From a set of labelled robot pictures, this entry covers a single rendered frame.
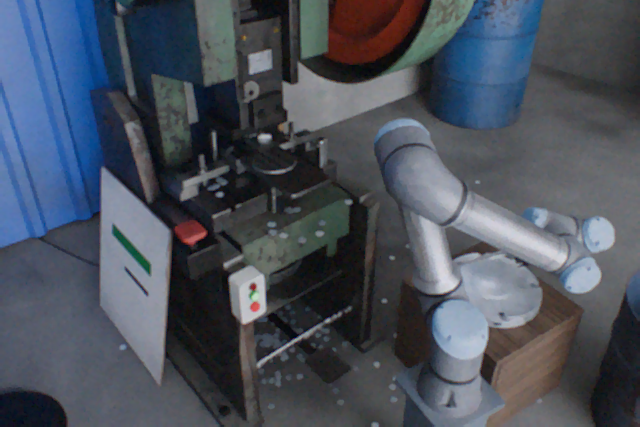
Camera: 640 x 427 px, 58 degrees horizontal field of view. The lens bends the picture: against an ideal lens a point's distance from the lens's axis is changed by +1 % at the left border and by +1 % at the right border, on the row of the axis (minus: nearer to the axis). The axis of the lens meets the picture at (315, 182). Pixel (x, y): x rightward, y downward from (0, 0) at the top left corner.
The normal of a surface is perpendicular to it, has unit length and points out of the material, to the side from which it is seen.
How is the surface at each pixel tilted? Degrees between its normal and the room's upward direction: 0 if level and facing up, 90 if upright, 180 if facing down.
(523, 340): 0
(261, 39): 90
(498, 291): 0
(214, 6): 90
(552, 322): 0
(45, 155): 90
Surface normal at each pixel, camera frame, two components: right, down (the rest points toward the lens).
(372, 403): 0.00, -0.85
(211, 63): 0.64, 0.40
